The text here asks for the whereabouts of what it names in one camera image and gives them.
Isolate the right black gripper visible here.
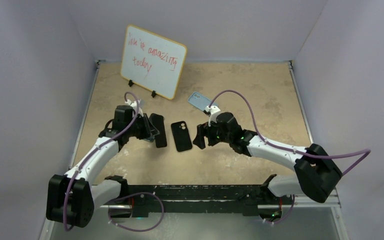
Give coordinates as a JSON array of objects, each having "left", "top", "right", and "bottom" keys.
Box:
[{"left": 193, "top": 120, "right": 232, "bottom": 150}]

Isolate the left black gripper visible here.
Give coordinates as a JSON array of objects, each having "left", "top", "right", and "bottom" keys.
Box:
[{"left": 126, "top": 112, "right": 159, "bottom": 140}]

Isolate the bare black phone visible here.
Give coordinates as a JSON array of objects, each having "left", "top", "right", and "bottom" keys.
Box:
[
  {"left": 150, "top": 113, "right": 168, "bottom": 148},
  {"left": 143, "top": 136, "right": 155, "bottom": 143}
]

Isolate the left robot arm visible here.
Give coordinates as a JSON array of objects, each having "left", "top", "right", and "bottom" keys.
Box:
[{"left": 46, "top": 104, "right": 160, "bottom": 231}]

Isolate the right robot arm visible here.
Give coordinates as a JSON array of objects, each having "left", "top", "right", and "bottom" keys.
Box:
[{"left": 193, "top": 112, "right": 343, "bottom": 204}]

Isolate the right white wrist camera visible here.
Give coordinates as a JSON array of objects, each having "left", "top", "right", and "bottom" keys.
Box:
[{"left": 203, "top": 105, "right": 222, "bottom": 127}]

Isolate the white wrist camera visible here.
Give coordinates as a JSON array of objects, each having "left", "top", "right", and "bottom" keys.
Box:
[
  {"left": 203, "top": 105, "right": 222, "bottom": 127},
  {"left": 125, "top": 99, "right": 144, "bottom": 117}
]

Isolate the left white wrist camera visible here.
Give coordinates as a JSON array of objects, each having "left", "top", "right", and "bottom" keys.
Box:
[{"left": 125, "top": 99, "right": 144, "bottom": 117}]

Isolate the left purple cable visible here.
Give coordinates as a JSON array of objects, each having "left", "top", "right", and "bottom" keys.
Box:
[{"left": 62, "top": 92, "right": 165, "bottom": 233}]

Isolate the purple cable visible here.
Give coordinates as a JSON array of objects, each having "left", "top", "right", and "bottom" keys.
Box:
[
  {"left": 62, "top": 92, "right": 165, "bottom": 233},
  {"left": 207, "top": 90, "right": 372, "bottom": 226}
]

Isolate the white board with orange frame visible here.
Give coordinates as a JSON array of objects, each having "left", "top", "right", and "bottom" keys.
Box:
[{"left": 120, "top": 24, "right": 188, "bottom": 100}]

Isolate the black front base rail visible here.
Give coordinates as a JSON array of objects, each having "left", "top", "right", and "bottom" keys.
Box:
[{"left": 109, "top": 184, "right": 280, "bottom": 218}]

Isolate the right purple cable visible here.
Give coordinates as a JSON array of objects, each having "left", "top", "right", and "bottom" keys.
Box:
[{"left": 207, "top": 90, "right": 372, "bottom": 226}]

